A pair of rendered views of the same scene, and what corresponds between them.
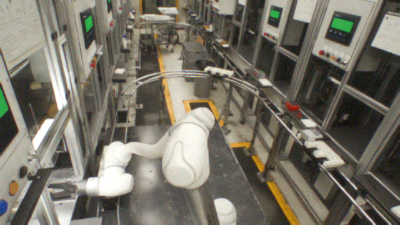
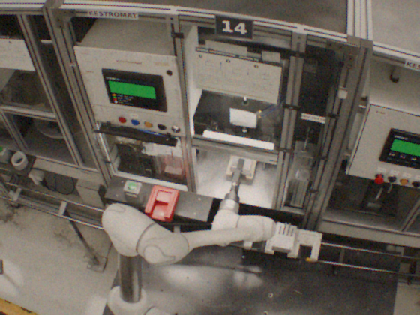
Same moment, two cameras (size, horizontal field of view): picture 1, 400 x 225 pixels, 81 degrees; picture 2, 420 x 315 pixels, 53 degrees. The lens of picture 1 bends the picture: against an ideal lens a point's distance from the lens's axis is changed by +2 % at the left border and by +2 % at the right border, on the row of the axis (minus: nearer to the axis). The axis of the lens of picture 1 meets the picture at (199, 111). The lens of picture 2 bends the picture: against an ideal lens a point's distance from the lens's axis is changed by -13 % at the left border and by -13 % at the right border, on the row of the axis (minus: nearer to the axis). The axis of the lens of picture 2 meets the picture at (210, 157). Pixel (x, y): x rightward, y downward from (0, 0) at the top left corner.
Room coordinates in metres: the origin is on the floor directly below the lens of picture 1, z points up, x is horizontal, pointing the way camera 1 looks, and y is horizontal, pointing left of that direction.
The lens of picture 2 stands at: (1.28, -0.46, 2.97)
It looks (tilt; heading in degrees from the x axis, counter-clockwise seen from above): 55 degrees down; 123
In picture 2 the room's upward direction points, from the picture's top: 4 degrees counter-clockwise
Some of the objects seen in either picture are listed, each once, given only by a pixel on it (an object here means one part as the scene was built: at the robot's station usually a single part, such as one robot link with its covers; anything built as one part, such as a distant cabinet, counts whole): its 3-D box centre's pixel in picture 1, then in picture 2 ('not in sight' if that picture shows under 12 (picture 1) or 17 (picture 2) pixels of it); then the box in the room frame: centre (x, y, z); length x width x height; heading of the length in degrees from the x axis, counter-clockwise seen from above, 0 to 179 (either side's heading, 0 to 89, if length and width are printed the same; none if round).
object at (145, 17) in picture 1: (157, 32); not in sight; (6.35, 1.35, 0.48); 0.88 x 0.56 x 0.96; 123
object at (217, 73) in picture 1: (218, 73); not in sight; (2.90, -0.19, 0.84); 0.37 x 0.14 x 0.10; 73
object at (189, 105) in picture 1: (203, 114); not in sight; (3.20, -0.06, 0.01); 1.00 x 0.55 x 0.01; 15
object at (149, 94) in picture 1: (150, 62); not in sight; (5.38, 1.31, 0.01); 5.85 x 0.59 x 0.01; 15
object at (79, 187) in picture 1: (77, 188); (232, 195); (0.75, 0.55, 1.00); 0.09 x 0.07 x 0.08; 105
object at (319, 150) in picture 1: (317, 150); not in sight; (1.45, -0.94, 0.84); 0.37 x 0.14 x 0.10; 15
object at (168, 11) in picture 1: (168, 24); not in sight; (7.68, 1.28, 0.48); 0.84 x 0.58 x 0.97; 23
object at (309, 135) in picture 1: (312, 133); not in sight; (1.57, -0.91, 0.92); 0.13 x 0.10 x 0.09; 105
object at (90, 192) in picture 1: (94, 187); (229, 208); (0.77, 0.48, 1.00); 0.09 x 0.06 x 0.09; 15
